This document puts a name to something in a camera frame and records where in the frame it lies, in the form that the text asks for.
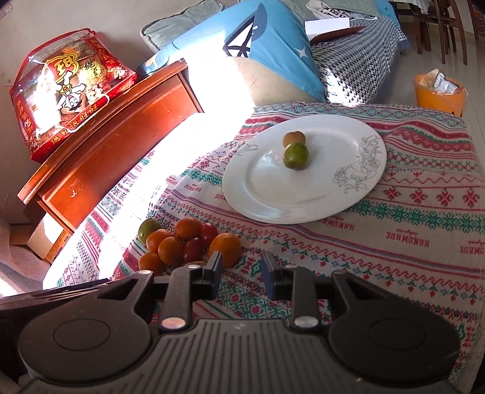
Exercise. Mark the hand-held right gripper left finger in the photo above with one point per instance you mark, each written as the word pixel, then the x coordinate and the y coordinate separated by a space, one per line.
pixel 215 267

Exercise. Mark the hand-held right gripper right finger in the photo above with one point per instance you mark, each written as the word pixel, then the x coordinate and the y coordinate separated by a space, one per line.
pixel 269 273

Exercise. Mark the orange mandarin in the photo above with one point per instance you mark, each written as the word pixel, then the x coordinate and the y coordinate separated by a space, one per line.
pixel 150 263
pixel 226 248
pixel 171 250
pixel 187 228
pixel 157 239

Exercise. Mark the red cherry tomato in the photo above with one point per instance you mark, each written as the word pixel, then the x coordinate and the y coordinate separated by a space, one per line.
pixel 193 249
pixel 209 233

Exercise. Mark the green mandarin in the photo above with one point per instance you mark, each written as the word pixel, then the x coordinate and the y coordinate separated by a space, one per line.
pixel 147 229
pixel 296 157

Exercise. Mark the white floral plate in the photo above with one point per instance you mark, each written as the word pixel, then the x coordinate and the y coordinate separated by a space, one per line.
pixel 295 189

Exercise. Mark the grey woven fabric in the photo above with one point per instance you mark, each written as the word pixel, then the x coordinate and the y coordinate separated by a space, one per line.
pixel 19 261

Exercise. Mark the cardboard box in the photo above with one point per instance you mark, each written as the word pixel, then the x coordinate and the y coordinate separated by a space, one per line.
pixel 49 238

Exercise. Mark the brown kiwi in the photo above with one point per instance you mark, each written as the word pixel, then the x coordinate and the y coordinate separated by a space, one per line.
pixel 294 136

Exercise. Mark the red-brown wooden cabinet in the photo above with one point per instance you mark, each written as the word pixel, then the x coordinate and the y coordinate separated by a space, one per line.
pixel 113 151

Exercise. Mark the patterned knit tablecloth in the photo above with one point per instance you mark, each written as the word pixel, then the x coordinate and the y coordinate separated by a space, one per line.
pixel 416 227

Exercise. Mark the beige round cushion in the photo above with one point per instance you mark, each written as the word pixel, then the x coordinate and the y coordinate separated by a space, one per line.
pixel 265 85

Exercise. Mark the red snack gift bag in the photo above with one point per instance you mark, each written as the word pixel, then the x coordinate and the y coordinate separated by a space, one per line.
pixel 64 87

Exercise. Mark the houndstooth covered sofa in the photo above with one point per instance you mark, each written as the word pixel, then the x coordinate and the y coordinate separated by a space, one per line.
pixel 360 68

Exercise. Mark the blue printed cushion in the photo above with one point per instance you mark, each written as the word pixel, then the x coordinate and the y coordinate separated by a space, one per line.
pixel 272 41

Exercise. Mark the orange trash bin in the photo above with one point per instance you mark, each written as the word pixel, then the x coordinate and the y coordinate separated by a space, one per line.
pixel 439 100

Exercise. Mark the grey-green cushion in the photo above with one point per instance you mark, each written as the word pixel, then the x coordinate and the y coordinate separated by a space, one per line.
pixel 178 22

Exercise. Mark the brown flat board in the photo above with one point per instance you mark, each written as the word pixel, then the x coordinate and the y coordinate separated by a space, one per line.
pixel 337 35

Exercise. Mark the white paper box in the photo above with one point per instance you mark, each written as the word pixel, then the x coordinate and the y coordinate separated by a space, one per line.
pixel 326 26

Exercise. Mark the white crumpled wrappers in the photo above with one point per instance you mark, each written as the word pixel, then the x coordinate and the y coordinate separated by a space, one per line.
pixel 443 83

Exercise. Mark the white printed cloth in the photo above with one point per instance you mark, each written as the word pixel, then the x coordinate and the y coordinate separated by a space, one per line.
pixel 333 9

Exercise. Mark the dark wooden chair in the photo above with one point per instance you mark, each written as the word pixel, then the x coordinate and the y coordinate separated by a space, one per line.
pixel 435 26

